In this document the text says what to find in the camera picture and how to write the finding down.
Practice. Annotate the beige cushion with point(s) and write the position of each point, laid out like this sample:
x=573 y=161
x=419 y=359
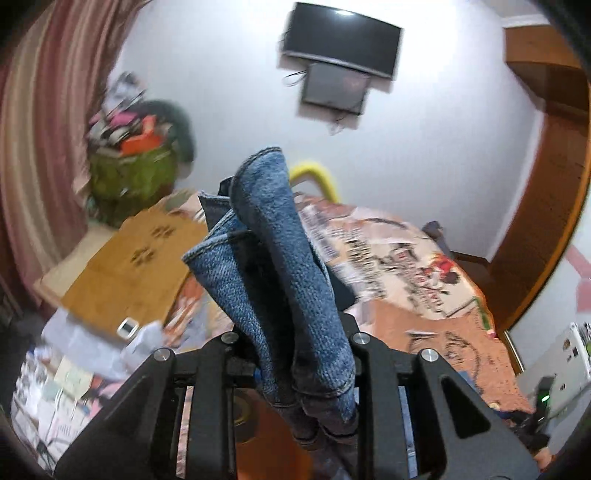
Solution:
x=69 y=272

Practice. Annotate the printed blanket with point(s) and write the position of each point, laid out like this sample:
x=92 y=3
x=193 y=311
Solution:
x=415 y=314

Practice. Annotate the blue jeans pants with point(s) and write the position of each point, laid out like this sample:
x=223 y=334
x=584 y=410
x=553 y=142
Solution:
x=286 y=277

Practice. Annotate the small black monitor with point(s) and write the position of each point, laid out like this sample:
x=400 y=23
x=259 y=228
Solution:
x=334 y=87

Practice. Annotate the black wall television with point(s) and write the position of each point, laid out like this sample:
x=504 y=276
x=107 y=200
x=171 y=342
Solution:
x=341 y=37

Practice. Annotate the orange box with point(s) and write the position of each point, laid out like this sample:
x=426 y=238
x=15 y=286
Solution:
x=138 y=141

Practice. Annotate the wooden overhead cabinet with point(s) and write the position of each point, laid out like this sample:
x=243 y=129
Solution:
x=540 y=60

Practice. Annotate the dark blue cloth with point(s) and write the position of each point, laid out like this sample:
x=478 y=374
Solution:
x=436 y=233

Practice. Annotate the brown wooden door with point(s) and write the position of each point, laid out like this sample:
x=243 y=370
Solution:
x=545 y=207

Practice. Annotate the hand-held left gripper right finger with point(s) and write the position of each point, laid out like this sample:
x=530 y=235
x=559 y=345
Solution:
x=374 y=364

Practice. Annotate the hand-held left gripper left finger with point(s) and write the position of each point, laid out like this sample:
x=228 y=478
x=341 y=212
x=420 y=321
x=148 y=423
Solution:
x=217 y=364

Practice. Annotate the green storage bin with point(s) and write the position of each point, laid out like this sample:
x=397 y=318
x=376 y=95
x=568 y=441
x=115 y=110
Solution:
x=129 y=180

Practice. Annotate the yellow foam tube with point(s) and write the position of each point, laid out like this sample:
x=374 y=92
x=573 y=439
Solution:
x=318 y=173

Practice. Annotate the pile of clothes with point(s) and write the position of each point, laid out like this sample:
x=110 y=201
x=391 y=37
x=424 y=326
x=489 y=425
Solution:
x=115 y=110

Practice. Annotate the small white device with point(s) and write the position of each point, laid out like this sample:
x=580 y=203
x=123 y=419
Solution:
x=128 y=327

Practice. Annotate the pile of papers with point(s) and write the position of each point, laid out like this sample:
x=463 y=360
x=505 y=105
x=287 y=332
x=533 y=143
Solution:
x=69 y=383

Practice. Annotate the bamboo lap table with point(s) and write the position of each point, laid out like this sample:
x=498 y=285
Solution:
x=134 y=272

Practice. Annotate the striped red curtain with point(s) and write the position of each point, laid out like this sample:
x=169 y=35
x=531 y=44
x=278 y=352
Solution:
x=46 y=138

